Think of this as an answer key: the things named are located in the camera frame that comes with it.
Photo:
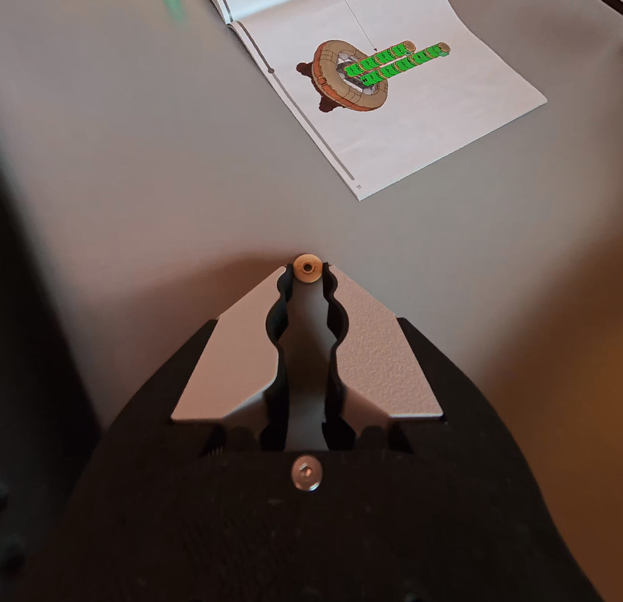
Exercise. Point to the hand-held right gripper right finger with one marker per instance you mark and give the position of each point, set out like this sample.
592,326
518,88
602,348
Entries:
384,368

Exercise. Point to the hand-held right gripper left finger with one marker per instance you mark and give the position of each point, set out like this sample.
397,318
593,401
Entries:
228,368

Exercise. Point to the tan round brick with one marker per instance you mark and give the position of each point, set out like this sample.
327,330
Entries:
314,273

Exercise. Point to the grey desk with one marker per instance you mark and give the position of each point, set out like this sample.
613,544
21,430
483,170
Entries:
146,173

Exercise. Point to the white instruction booklet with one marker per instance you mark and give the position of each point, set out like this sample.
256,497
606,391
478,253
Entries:
438,115

